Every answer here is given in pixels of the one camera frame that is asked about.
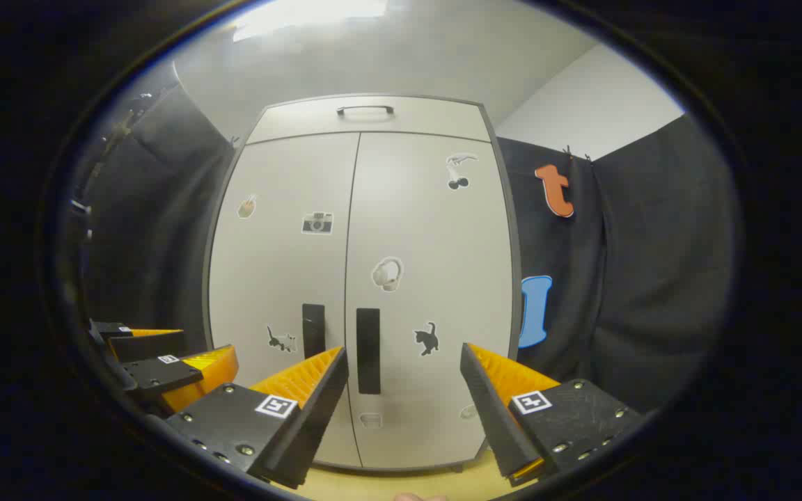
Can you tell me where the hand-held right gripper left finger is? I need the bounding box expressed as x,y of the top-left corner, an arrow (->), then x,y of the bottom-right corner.
164,346 -> 350,490

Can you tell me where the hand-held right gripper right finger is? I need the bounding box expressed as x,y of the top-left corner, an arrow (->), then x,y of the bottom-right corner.
459,342 -> 645,488

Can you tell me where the white cabinet door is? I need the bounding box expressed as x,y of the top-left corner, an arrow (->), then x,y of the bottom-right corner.
206,132 -> 361,468
344,131 -> 521,470

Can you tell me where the black door handle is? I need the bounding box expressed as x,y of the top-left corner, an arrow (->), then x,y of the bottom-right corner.
356,308 -> 382,395
301,303 -> 327,359

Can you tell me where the white double-door shoe cabinet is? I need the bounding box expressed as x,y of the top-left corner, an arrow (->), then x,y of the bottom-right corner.
203,94 -> 524,475

